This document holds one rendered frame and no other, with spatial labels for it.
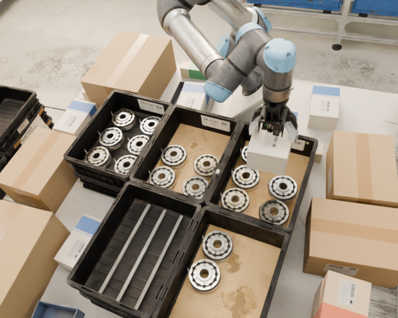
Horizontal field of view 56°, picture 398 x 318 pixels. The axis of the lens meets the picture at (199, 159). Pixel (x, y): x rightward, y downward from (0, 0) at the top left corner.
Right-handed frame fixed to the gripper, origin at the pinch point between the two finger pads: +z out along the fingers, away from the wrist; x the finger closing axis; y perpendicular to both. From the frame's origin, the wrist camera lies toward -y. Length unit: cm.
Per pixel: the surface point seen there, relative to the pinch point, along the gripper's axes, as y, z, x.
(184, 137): -13.4, 28.6, -38.4
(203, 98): -40, 32, -39
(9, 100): -40, 63, -170
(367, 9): -195, 77, 35
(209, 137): -15.5, 28.6, -28.1
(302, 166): -10.4, 28.6, 11.1
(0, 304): 69, 21, -69
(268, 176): -2.9, 28.5, -0.7
